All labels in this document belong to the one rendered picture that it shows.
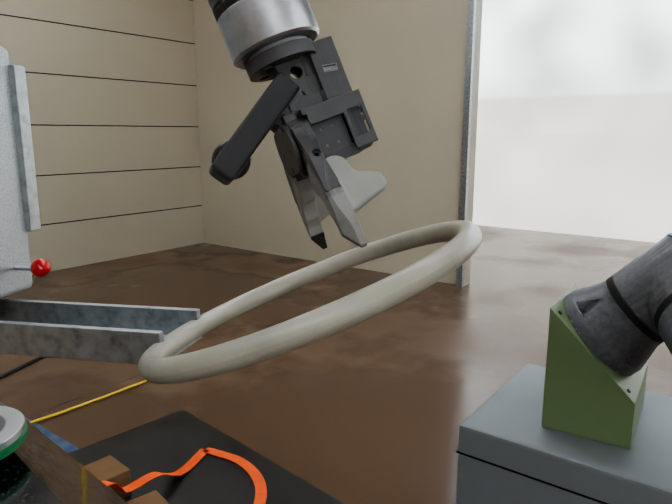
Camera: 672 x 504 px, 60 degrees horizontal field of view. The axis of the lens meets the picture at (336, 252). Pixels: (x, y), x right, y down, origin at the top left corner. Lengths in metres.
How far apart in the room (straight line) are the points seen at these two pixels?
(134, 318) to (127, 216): 6.17
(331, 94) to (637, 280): 0.76
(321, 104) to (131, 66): 6.71
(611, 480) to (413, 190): 4.80
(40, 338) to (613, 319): 0.97
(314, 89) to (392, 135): 5.28
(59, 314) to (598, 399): 0.97
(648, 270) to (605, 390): 0.23
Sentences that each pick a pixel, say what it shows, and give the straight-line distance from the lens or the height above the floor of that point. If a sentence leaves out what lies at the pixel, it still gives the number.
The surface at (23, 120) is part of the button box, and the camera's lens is 1.16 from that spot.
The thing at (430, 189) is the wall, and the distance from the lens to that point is 5.67.
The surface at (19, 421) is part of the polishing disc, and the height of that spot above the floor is 0.89.
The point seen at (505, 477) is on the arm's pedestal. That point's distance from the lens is 1.23.
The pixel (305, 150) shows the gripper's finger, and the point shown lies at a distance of 0.53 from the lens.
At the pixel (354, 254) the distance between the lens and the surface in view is 1.01.
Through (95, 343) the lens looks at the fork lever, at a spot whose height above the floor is 1.11.
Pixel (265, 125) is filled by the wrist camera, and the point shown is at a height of 1.42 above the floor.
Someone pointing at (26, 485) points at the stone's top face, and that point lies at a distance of 1.17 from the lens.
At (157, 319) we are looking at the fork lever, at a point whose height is 1.12.
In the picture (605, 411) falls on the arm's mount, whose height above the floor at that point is 0.91.
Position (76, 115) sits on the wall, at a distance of 6.84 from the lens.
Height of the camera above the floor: 1.41
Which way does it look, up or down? 11 degrees down
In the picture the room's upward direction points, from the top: straight up
